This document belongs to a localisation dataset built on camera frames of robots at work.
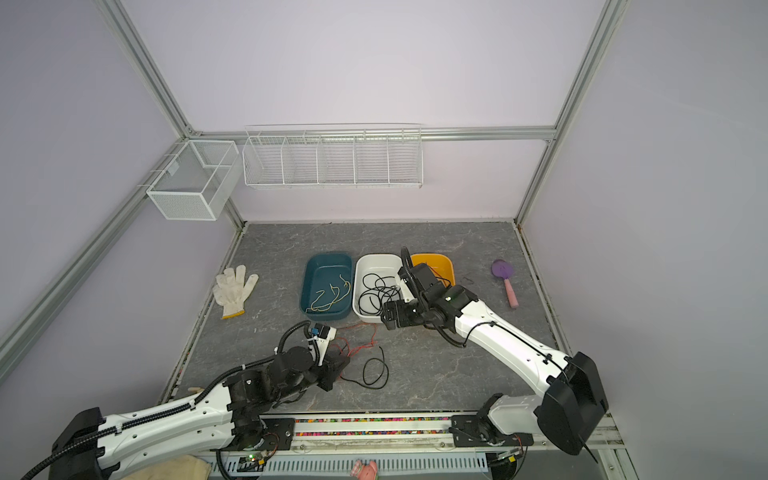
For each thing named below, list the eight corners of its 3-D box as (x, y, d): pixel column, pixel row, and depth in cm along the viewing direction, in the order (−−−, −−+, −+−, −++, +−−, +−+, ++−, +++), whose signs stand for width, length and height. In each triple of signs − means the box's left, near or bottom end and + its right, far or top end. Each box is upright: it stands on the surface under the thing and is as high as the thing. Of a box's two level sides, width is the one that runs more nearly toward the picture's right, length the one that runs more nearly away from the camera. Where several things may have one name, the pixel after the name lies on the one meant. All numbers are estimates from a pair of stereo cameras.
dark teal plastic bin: (298, 321, 96) (293, 312, 91) (311, 263, 111) (307, 252, 106) (352, 321, 96) (350, 312, 91) (358, 262, 111) (356, 252, 106)
